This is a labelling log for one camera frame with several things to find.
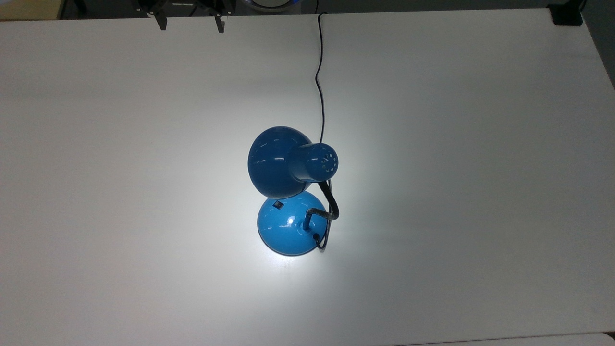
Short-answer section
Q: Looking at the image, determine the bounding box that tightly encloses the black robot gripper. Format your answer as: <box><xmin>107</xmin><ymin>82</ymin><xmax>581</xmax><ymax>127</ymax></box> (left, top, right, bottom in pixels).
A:
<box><xmin>133</xmin><ymin>0</ymin><xmax>236</xmax><ymax>34</ymax></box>

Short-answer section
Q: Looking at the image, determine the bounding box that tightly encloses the blue desk lamp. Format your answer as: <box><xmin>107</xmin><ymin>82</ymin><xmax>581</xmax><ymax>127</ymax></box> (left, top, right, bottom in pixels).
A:
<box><xmin>247</xmin><ymin>126</ymin><xmax>340</xmax><ymax>257</ymax></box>

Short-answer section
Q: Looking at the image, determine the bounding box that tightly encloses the beige wooden board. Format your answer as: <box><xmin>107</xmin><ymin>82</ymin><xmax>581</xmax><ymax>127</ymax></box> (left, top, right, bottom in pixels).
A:
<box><xmin>0</xmin><ymin>0</ymin><xmax>66</xmax><ymax>21</ymax></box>

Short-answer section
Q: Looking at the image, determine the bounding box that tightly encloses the black table clamp block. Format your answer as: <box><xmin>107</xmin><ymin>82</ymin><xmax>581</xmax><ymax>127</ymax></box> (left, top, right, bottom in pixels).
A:
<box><xmin>549</xmin><ymin>1</ymin><xmax>585</xmax><ymax>26</ymax></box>

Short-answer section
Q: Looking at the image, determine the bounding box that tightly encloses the black lamp power cable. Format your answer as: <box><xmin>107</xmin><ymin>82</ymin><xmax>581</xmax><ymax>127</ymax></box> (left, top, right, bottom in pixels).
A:
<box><xmin>314</xmin><ymin>0</ymin><xmax>332</xmax><ymax>252</ymax></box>

